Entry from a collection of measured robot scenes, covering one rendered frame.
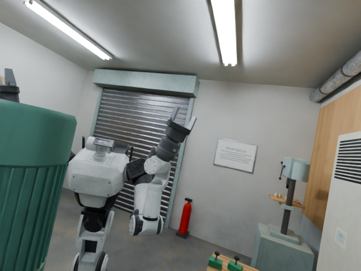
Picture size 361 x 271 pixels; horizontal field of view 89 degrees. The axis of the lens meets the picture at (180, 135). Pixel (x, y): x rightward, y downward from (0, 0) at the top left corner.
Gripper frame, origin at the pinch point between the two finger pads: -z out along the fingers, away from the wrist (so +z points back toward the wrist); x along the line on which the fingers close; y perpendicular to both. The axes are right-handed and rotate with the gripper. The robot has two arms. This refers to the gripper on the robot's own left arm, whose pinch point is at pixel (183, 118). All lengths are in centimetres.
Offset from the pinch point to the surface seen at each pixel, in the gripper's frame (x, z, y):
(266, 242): -170, 70, -2
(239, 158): -221, 9, 101
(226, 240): -244, 133, 65
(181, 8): -23, -90, 106
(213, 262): -103, 93, 5
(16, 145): 47, 16, -29
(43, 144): 44, 15, -28
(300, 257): -185, 64, -29
